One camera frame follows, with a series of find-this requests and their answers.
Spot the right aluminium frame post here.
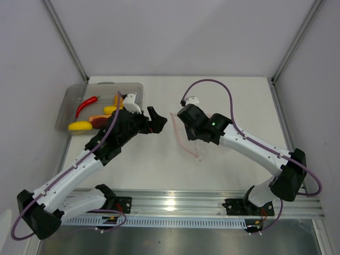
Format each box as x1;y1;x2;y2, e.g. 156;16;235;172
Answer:
271;0;326;86

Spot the grey slotted cable duct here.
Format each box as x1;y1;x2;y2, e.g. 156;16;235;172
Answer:
62;215;247;229

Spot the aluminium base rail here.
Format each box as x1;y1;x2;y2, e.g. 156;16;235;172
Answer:
36;190;325;219

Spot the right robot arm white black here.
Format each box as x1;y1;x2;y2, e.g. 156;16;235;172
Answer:
177;104;306;215

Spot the grey translucent plastic tray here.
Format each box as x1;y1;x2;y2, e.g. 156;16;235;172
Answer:
55;82;143;135

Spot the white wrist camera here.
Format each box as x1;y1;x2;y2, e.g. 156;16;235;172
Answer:
123;93;142;114
180;96;199;107

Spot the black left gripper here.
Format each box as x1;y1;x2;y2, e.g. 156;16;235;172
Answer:
118;106;166;146

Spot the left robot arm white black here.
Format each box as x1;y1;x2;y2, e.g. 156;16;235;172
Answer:
17;106;167;240

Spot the clear pink zip top bag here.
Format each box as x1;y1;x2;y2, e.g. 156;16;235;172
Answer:
169;112;221;162

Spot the yellow lemon toy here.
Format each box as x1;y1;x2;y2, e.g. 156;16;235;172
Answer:
68;121;93;131
103;106;117;115

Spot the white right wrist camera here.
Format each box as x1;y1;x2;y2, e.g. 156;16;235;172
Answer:
180;96;199;107

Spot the aluminium frame post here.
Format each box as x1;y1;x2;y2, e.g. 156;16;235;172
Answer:
271;0;326;86
40;0;89;84

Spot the red grapefruit wedge toy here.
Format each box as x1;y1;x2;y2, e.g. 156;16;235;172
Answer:
88;115;110;129

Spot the red chili pepper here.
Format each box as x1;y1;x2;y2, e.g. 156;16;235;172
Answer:
75;96;99;118

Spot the left aluminium frame post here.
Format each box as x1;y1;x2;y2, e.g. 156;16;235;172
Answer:
40;0;89;84

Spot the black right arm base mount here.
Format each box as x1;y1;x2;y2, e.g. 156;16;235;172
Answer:
222;198;275;216

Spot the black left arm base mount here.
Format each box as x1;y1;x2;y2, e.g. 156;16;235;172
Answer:
99;197;132;214

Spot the orange ginger root toy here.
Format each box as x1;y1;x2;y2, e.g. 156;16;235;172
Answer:
114;94;124;108

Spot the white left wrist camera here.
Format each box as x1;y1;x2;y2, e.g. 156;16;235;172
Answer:
123;93;142;114

